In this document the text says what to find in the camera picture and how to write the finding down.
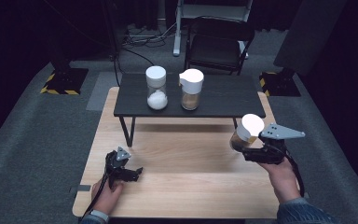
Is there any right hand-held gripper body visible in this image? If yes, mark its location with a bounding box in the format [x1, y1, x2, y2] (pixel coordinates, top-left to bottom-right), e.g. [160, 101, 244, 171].
[244, 122, 306, 165]

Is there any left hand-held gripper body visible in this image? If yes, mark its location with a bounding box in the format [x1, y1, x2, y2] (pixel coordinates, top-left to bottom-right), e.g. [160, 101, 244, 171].
[104, 147, 135, 189]

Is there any black shelf with metal legs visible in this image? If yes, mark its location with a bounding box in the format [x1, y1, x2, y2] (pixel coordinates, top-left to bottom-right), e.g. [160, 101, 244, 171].
[113, 73, 267, 148]

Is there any flat-lid jar with white granules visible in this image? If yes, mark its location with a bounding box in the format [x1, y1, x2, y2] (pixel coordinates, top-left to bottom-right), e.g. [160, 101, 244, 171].
[145, 64, 169, 111]

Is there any spout-lid jar with tan powder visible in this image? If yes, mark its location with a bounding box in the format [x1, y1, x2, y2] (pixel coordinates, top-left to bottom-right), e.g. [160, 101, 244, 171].
[178, 68, 205, 112]

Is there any person's left hand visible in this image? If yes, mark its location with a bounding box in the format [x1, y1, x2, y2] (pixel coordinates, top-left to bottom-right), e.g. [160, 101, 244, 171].
[90, 179, 124, 216]

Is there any person's right hand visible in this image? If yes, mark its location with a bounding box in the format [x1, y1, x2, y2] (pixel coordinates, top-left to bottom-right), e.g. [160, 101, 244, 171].
[257, 157, 301, 205]

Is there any light grey wristwatch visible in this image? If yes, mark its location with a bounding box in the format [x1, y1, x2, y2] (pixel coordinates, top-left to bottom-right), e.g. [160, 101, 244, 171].
[88, 209, 110, 223]

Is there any black stand base hazard tape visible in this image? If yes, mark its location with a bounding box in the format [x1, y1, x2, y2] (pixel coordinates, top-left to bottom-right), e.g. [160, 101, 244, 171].
[258, 67, 302, 98]
[39, 59, 90, 96]

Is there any black folding chair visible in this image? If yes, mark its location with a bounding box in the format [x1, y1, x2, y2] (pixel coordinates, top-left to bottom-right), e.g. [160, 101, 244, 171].
[183, 16, 256, 77]

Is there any grey upright panel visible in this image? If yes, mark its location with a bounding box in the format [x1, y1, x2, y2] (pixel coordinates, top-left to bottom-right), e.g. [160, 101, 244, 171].
[272, 0, 348, 77]

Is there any dark stand pole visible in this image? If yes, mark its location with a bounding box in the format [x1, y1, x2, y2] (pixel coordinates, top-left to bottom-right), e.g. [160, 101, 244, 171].
[101, 0, 123, 62]

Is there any left hand-held gripper cable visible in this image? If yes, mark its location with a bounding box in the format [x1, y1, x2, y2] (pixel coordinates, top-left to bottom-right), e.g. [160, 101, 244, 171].
[77, 172, 110, 221]

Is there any hand-held gripper cable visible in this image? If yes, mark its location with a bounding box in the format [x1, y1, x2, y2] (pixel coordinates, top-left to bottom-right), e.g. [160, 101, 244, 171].
[274, 144, 306, 198]
[77, 172, 110, 221]

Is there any right hand-held gripper cable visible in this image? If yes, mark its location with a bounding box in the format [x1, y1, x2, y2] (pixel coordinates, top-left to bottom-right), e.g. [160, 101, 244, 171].
[274, 144, 306, 198]

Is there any black floor cable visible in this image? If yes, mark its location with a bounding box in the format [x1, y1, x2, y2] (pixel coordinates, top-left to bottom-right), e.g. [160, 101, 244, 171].
[117, 46, 157, 68]

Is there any bundle of floor cables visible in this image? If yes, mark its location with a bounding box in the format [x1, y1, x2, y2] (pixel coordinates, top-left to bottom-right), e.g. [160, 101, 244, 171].
[122, 21, 178, 49]

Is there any white desk frame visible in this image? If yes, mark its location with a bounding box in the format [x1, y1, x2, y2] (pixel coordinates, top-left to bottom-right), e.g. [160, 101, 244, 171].
[172, 0, 254, 57]

